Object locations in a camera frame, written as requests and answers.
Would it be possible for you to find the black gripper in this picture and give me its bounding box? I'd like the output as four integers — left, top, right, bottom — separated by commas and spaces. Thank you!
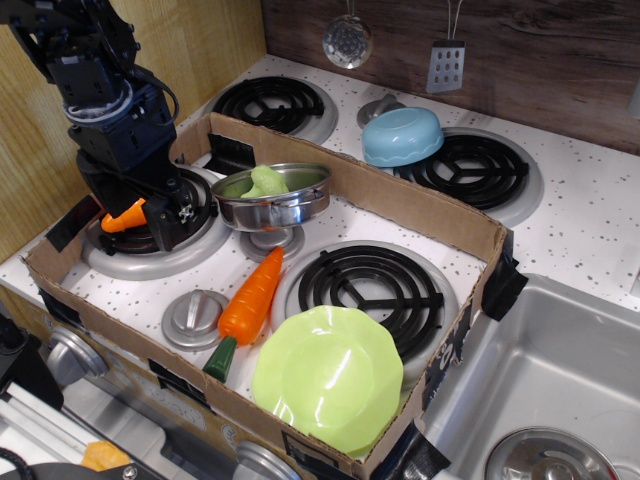
74, 117, 205, 252

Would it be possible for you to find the green toy broccoli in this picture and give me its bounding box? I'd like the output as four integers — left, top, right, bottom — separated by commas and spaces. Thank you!
241, 165, 289, 198

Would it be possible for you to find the small steel pan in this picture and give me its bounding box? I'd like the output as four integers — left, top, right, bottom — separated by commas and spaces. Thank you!
211, 163, 331, 232

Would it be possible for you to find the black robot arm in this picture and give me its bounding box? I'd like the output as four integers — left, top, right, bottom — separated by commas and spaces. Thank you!
1, 1, 211, 253

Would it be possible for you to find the orange carrot top piece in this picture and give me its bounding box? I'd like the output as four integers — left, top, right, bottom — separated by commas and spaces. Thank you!
100, 198, 147, 233

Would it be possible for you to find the front left burner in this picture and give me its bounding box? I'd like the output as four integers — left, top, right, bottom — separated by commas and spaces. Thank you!
81, 164, 235, 282

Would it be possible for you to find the burner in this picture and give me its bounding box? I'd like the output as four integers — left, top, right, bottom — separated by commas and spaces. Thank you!
205, 76, 339, 145
270, 241, 459, 391
392, 127, 544, 228
81, 164, 235, 282

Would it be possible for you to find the cardboard fence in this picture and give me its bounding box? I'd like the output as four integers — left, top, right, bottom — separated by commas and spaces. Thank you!
24, 113, 511, 479

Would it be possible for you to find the silver stove knob centre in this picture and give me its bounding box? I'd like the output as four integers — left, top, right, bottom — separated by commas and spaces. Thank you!
240, 226, 305, 263

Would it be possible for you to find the silver stove knob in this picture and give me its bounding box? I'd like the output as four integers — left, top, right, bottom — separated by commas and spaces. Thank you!
240, 226, 305, 263
161, 289, 229, 352
356, 94, 405, 129

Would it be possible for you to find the silver stove knob front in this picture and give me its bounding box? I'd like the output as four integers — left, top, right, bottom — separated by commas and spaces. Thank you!
161, 289, 229, 352

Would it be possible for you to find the orange toy carrot green stem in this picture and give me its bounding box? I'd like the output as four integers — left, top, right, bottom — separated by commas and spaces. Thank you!
203, 247, 284, 383

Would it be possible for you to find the back left burner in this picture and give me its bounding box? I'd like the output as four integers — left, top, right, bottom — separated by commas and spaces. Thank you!
205, 76, 339, 145

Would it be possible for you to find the silver oven knob left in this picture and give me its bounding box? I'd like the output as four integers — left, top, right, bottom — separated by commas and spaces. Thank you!
47, 327, 109, 386

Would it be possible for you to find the silver oven knob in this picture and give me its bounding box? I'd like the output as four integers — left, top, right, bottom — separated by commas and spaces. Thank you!
232, 441, 301, 480
47, 327, 109, 386

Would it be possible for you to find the light green plate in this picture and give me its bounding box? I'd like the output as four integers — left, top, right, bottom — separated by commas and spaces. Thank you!
252, 305, 404, 456

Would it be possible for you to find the blue upturned bowl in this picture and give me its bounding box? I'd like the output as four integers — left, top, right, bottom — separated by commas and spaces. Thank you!
361, 107, 444, 168

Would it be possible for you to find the silver stove knob back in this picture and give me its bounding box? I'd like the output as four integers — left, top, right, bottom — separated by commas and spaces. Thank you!
356, 94, 405, 129

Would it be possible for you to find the orange sponge piece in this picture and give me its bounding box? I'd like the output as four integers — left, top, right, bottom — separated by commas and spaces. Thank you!
80, 440, 131, 472

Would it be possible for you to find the hanging silver skimmer ladle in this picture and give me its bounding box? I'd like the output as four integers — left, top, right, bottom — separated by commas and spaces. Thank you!
322, 1, 374, 70

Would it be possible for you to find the front right burner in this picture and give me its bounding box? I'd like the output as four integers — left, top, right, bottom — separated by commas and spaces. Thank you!
270, 241, 459, 391

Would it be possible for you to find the silver oven knob right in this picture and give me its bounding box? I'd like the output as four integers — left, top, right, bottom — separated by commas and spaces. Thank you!
232, 441, 301, 480

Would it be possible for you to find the hanging silver slotted spatula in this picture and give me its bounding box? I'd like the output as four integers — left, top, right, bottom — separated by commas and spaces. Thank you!
426, 1, 466, 94

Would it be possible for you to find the back right burner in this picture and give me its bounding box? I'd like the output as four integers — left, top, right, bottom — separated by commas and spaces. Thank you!
392, 127, 544, 228

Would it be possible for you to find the steel sink basin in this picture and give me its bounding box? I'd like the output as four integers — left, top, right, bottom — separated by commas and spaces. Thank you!
423, 275, 639, 479

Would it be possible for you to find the sink drain strainer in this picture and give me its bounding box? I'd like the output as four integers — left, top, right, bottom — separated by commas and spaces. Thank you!
484, 427, 619, 479

